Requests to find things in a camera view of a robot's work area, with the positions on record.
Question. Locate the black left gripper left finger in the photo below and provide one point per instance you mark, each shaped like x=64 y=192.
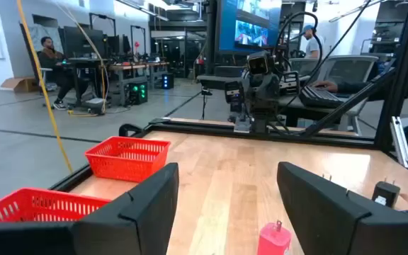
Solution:
x=147 y=212

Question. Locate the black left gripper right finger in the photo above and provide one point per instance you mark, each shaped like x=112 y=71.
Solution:
x=324 y=219

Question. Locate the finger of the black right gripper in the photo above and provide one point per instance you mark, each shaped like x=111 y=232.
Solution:
x=289 y=84
x=233 y=93

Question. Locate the red plastic basket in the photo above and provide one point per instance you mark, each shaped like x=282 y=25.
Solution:
x=119 y=175
x=94 y=207

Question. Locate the pink wall charger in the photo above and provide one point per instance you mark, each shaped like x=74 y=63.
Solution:
x=273 y=241

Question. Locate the dark round knob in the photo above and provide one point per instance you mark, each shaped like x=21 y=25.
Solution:
x=384 y=195

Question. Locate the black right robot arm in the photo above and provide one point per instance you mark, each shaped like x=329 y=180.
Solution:
x=260 y=120

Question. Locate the grey mesh office chair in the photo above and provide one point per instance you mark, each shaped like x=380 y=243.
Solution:
x=349 y=71

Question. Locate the black computer keyboard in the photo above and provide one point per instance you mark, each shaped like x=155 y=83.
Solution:
x=319 y=97

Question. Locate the person's hand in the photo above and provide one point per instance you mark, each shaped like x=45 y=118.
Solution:
x=326 y=85

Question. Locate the computer tower blue lights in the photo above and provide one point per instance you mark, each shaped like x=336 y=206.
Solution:
x=167 y=80

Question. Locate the computer tower green lights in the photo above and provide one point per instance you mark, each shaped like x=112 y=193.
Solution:
x=138 y=93

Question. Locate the wooden top workbench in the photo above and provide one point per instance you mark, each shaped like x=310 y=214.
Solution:
x=136 y=66

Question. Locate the black desk monitor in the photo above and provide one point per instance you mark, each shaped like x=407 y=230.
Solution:
x=83 y=42

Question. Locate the brown cardboard box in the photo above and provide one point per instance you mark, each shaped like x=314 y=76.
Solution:
x=20 y=85

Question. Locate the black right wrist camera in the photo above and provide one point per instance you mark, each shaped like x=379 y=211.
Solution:
x=260 y=63

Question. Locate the large blue wall screen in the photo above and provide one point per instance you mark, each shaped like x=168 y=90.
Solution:
x=232 y=32

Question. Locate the silver aluminium bracket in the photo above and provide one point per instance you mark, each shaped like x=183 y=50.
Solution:
x=402 y=141

